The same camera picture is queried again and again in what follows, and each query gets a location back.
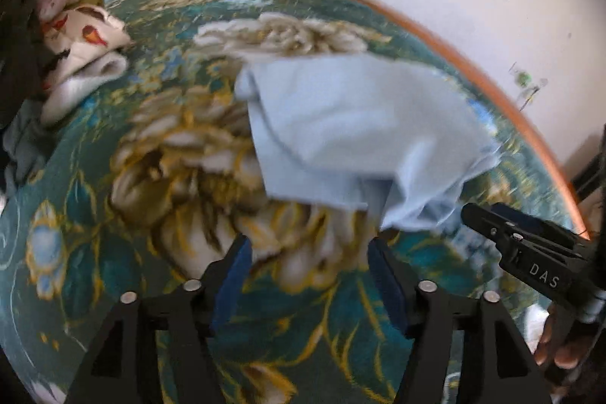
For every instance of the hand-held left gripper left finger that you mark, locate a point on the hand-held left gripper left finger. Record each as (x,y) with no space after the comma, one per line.
(232,285)

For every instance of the dark object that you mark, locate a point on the dark object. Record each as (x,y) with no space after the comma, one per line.
(592,177)

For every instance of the person's right hand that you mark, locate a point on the person's right hand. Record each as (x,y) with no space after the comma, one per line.
(568,352)

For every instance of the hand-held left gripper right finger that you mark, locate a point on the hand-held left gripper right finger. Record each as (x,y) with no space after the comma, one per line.
(388,290)

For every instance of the green wall sticker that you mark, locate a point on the green wall sticker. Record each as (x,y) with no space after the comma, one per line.
(525,82)

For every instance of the white printed garment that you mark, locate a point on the white printed garment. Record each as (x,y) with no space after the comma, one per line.
(85,39)

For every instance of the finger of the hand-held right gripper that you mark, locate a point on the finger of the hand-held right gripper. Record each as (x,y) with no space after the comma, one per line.
(521,219)
(487,224)

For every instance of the light blue shirt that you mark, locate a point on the light blue shirt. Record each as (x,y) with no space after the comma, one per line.
(355,124)

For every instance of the teal floral blanket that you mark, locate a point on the teal floral blanket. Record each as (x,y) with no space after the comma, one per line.
(142,243)

